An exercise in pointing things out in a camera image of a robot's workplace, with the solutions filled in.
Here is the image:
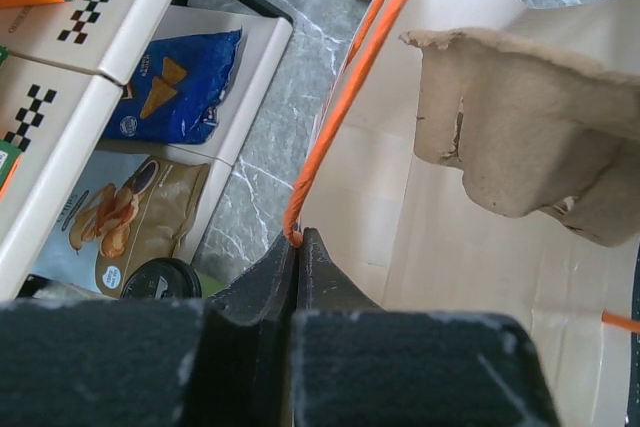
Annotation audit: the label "blue chips bag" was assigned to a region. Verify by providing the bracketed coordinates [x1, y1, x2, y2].
[103, 29, 243, 145]

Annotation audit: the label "green paper coffee cup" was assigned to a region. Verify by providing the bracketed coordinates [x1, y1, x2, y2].
[195, 271, 226, 298]

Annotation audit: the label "brown cardboard cup carrier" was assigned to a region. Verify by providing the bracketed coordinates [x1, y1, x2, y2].
[403, 28, 639, 247]

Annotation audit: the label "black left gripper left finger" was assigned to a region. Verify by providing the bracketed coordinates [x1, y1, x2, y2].
[1, 237, 298, 426]

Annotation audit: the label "brown chips bag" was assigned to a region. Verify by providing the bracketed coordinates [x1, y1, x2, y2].
[31, 150, 210, 298]

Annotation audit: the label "black plastic cup lid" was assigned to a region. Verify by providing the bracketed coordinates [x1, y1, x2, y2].
[120, 258, 202, 300]

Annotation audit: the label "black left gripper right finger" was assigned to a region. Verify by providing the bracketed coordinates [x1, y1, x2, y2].
[291, 228, 559, 426]

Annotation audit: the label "white Cream Bear paper bag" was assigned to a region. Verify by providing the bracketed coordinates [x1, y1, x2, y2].
[283, 0, 639, 426]

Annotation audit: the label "cream black three-tier shelf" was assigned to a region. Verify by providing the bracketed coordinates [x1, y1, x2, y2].
[1, 0, 292, 300]

